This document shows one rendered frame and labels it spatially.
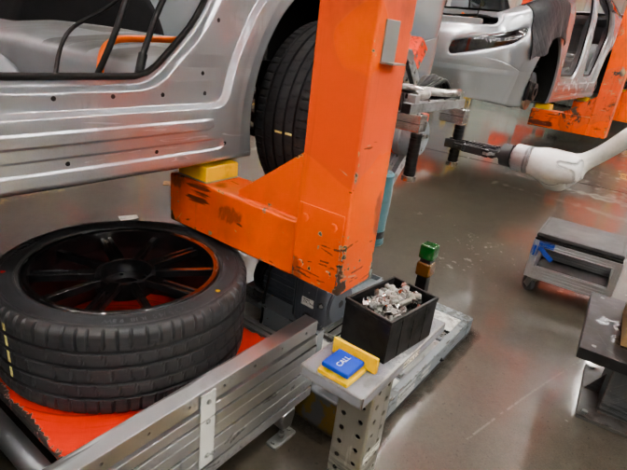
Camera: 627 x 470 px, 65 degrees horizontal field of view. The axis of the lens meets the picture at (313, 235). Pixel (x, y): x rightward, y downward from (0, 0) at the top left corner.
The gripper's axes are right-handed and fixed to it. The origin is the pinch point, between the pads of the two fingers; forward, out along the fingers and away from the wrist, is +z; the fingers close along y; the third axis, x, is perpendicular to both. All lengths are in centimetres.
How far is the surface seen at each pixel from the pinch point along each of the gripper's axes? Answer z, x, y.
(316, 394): 0, -71, -69
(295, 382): 2, -61, -79
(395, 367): -28, -38, -82
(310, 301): 15, -49, -57
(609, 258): -54, -52, 86
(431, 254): -21, -19, -57
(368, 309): -18, -27, -82
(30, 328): 34, -34, -134
